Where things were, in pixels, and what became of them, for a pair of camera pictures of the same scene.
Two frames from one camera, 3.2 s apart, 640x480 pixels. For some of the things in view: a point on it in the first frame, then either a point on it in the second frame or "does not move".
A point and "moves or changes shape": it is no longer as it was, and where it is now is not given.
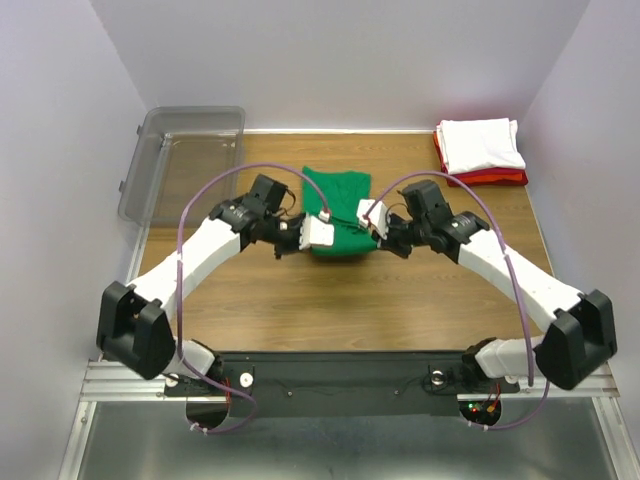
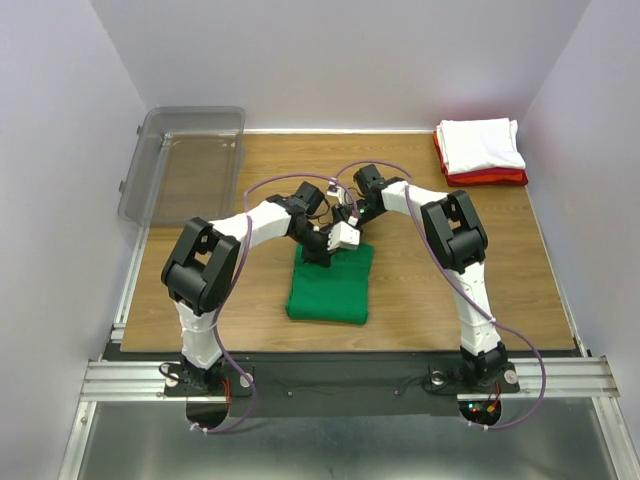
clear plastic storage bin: [174, 150] does not move
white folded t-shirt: [480, 144] does not move
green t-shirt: [342, 191] moves or changes shape
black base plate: [369, 383] does not move
